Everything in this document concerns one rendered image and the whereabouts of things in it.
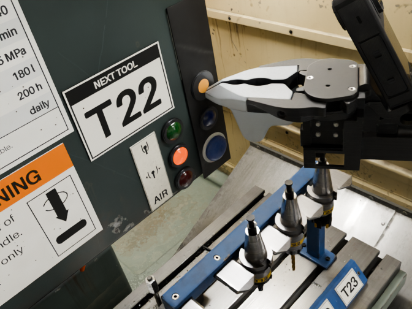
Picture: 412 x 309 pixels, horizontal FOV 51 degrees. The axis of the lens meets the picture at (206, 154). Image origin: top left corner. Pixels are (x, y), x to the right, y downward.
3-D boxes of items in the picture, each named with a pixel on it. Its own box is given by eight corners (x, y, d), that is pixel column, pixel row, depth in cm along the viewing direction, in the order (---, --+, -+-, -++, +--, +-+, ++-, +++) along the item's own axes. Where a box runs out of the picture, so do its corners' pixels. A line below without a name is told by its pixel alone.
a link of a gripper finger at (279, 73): (213, 130, 47) (300, 132, 44) (204, 82, 43) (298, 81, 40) (220, 113, 49) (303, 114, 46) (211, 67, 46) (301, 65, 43)
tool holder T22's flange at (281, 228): (293, 212, 92) (293, 203, 91) (312, 228, 88) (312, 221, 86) (270, 226, 90) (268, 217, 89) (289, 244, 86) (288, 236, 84)
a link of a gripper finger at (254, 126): (205, 148, 45) (296, 151, 42) (195, 99, 41) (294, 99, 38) (213, 129, 47) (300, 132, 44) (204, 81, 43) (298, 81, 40)
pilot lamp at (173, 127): (185, 135, 44) (181, 117, 43) (169, 146, 43) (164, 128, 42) (181, 133, 45) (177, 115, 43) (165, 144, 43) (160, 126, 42)
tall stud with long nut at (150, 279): (168, 306, 114) (157, 276, 106) (160, 313, 112) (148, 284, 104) (161, 300, 115) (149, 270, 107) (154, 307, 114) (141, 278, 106)
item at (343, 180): (357, 179, 95) (357, 176, 95) (343, 193, 93) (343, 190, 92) (329, 167, 100) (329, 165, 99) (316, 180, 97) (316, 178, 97)
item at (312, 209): (328, 208, 90) (328, 206, 90) (314, 224, 88) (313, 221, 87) (300, 195, 95) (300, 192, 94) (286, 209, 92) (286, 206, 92)
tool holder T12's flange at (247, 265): (257, 244, 87) (255, 236, 86) (279, 261, 83) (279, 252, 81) (234, 263, 84) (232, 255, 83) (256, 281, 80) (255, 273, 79)
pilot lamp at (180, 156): (190, 159, 46) (187, 143, 45) (176, 170, 45) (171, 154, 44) (187, 157, 46) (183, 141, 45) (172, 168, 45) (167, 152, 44)
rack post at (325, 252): (337, 257, 117) (340, 176, 99) (325, 270, 114) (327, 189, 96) (306, 240, 123) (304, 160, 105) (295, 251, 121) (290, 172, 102)
